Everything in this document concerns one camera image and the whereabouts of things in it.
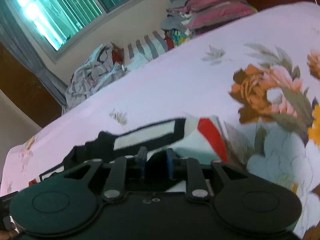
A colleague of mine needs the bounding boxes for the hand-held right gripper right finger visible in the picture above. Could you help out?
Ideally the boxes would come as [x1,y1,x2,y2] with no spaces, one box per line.
[166,147,248,203]

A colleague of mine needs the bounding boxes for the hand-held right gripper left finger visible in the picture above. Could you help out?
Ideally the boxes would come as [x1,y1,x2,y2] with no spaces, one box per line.
[62,146,149,203]

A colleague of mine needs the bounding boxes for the striped red black white sweater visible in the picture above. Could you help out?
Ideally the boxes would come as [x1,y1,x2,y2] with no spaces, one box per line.
[29,115,232,193]

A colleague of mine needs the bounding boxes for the pile of grey white clothes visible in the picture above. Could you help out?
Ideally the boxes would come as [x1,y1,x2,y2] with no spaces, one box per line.
[62,42,131,115]

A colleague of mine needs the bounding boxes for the bed with floral pink sheet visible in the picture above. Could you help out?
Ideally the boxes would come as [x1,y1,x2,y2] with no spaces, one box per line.
[0,1,320,240]

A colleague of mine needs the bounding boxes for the grey white striped cloth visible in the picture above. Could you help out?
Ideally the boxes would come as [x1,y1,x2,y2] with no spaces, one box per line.
[126,30,168,60]

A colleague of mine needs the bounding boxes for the brown wooden door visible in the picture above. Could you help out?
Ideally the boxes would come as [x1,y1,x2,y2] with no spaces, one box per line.
[0,41,63,128]

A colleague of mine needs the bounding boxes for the colourful printed cloth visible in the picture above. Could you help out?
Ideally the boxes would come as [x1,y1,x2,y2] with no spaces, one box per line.
[164,27,193,48]

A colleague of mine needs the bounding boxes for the window with green blinds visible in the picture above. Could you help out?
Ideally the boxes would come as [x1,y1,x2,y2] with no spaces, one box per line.
[0,0,173,63]

